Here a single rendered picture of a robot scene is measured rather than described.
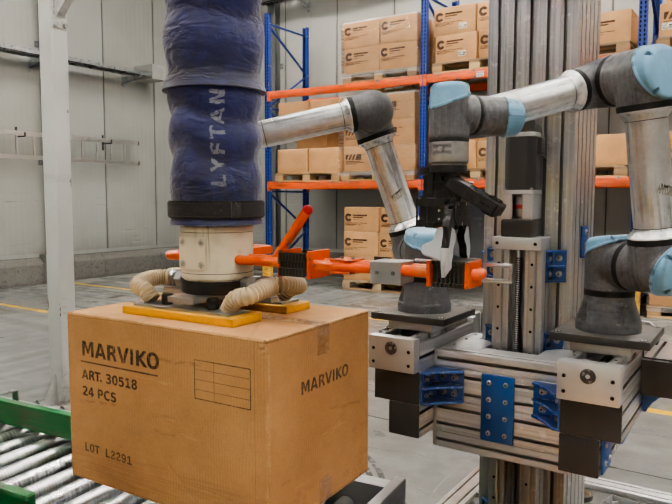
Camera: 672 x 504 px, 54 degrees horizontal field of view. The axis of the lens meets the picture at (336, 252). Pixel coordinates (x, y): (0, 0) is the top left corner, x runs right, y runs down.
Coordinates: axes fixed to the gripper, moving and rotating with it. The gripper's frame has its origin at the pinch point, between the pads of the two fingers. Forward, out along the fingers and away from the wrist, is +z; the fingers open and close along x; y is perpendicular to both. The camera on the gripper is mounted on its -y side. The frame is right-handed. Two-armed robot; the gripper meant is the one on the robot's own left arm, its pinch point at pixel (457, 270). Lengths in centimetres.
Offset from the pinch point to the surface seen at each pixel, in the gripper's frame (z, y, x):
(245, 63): -43, 49, 3
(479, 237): 44, 296, -845
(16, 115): -138, 899, -490
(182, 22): -52, 59, 12
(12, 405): 58, 168, -14
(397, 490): 62, 28, -31
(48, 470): 68, 128, 0
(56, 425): 62, 146, -15
